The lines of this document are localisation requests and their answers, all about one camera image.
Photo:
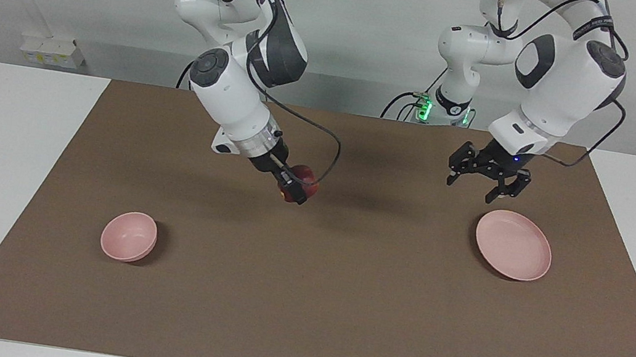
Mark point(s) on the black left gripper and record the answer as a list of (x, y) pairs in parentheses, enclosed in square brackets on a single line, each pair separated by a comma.
[(501, 159)]

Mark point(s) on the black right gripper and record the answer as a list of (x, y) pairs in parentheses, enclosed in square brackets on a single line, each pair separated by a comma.
[(268, 156)]

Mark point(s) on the red apple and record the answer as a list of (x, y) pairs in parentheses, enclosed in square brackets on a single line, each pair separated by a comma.
[(305, 175)]

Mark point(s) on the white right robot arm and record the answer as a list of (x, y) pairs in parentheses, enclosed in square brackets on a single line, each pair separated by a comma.
[(230, 97)]

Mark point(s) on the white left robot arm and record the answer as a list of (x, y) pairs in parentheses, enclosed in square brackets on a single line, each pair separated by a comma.
[(562, 82)]

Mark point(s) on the pink plate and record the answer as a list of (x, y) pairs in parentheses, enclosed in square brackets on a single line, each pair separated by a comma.
[(514, 246)]

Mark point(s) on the pink bowl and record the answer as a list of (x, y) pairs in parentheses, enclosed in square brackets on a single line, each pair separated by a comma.
[(126, 235)]

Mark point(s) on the green lit base connector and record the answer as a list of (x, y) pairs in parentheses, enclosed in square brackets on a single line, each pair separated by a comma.
[(424, 107)]

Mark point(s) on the brown table mat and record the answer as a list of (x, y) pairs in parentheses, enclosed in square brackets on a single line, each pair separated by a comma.
[(337, 306)]

